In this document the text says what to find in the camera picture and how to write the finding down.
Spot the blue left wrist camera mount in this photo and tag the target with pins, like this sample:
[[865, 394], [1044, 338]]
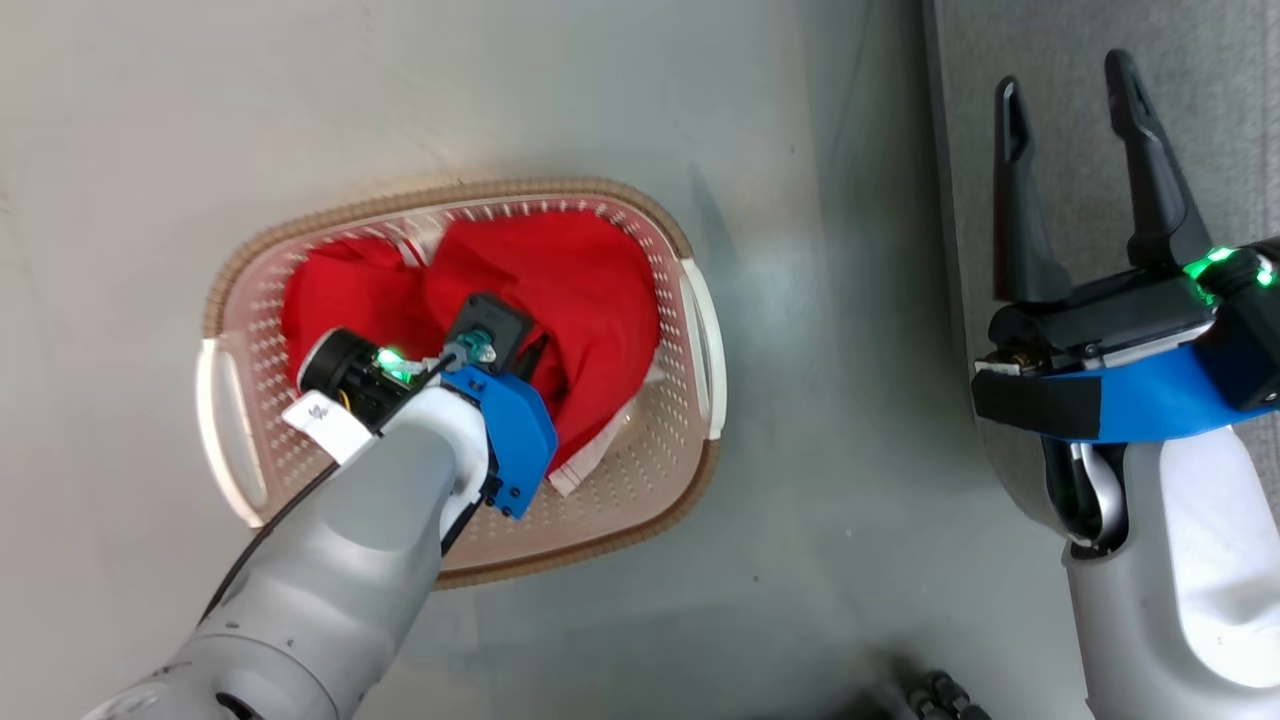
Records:
[[512, 430]]

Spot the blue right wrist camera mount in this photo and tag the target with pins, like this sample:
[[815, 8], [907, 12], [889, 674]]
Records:
[[1150, 400]]

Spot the grey fabric sofa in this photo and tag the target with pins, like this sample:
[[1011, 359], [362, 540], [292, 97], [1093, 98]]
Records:
[[1080, 60]]

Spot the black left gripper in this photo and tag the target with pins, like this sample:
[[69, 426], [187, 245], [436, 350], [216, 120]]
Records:
[[345, 370]]

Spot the red white garment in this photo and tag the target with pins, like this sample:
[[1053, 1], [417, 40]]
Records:
[[560, 280]]

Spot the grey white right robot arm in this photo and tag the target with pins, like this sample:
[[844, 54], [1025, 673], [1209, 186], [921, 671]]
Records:
[[1180, 570]]

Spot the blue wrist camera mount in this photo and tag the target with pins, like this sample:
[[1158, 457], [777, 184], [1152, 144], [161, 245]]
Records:
[[512, 430], [1150, 400]]

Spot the cream perforated laundry basket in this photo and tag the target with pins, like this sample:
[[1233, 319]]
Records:
[[640, 470]]

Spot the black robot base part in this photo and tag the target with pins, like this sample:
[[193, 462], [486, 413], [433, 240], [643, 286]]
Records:
[[940, 700]]

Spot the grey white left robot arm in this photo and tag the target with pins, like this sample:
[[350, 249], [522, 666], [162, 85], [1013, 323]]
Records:
[[330, 560]]

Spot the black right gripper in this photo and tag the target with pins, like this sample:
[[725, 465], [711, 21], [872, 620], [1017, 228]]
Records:
[[1110, 320]]

